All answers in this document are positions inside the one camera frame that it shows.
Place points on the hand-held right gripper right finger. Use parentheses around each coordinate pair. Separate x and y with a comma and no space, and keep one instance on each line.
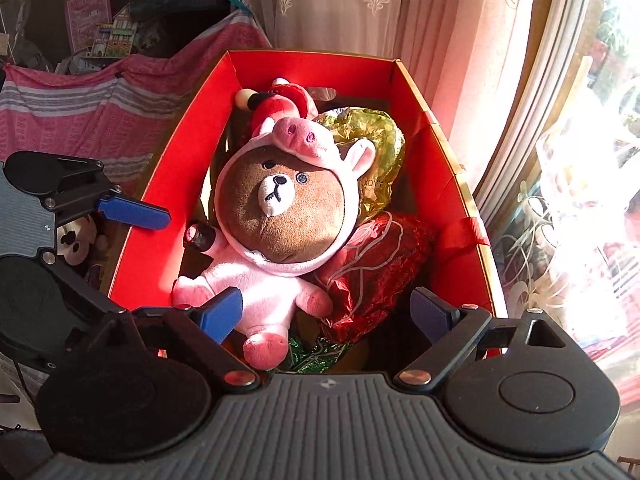
(430,312)

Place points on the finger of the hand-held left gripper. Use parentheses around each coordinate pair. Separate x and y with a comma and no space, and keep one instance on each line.
(90,290)
(135,212)

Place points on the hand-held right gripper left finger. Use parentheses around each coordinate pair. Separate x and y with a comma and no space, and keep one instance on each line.
(220,315)

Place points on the red foil rose balloon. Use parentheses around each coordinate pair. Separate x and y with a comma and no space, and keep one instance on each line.
(380,270)

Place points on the red cardboard box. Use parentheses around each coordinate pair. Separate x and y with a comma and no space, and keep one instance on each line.
(190,160)

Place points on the bear plush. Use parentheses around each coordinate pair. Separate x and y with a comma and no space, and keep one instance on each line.
(285,215)

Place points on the gold foil balloon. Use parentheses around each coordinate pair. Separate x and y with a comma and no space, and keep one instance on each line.
(380,160)

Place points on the mouse plush with polka-dot dress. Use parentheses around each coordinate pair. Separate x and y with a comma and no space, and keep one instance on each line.
(280,102)

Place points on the mouse plush with red shorts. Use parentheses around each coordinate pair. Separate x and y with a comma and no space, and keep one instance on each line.
(80,240)

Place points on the pink patterned blanket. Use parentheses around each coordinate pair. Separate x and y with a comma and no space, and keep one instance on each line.
(75,110)

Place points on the sheer embroidered curtain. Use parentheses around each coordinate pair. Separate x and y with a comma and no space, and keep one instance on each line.
(530,240)

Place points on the paper model house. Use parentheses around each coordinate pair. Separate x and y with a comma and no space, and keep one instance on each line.
(117,35)

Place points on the pink paper gift bag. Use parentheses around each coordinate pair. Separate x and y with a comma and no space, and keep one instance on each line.
(87,15)

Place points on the teal clip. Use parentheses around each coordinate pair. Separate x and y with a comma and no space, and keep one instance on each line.
(239,2)

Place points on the white floral curtain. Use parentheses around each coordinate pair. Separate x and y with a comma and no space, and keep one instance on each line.
(325,5)

